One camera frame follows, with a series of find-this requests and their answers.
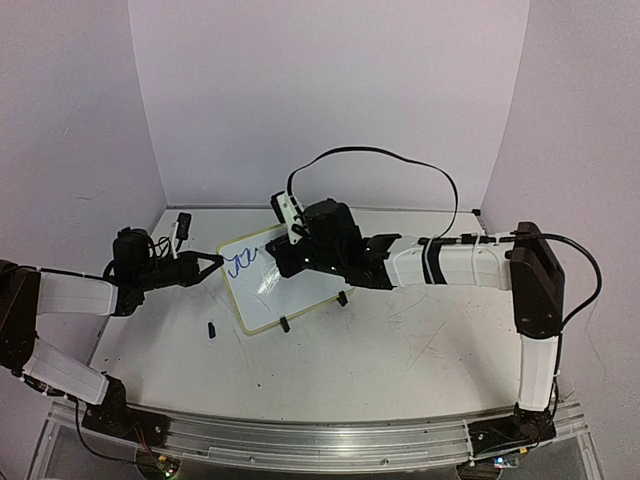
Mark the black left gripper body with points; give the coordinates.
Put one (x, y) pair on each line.
(146, 273)

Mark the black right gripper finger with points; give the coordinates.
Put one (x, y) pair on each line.
(281, 247)
(289, 266)

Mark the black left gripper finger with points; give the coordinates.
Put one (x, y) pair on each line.
(196, 274)
(193, 258)

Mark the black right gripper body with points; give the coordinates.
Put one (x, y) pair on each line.
(320, 259)

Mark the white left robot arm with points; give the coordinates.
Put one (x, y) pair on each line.
(29, 292)

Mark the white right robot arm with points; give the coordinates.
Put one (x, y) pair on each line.
(325, 238)

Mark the yellow-framed whiteboard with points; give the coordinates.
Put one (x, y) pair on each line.
(260, 295)

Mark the black whiteboard stand foot right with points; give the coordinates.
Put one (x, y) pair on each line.
(342, 298)

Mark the black whiteboard stand foot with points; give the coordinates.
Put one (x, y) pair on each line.
(284, 324)
(342, 298)

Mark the black whiteboard stand foot left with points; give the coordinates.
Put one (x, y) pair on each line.
(284, 324)

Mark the left circuit board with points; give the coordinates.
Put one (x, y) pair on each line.
(157, 467)

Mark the circuit board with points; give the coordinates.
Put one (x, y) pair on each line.
(507, 461)
(157, 467)

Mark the right circuit board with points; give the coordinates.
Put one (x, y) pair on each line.
(507, 461)

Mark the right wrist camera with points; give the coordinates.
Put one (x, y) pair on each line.
(290, 215)

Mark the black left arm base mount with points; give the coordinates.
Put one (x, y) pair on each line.
(114, 417)

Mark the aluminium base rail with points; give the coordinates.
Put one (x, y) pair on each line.
(360, 447)

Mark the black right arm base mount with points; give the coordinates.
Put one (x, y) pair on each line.
(522, 428)

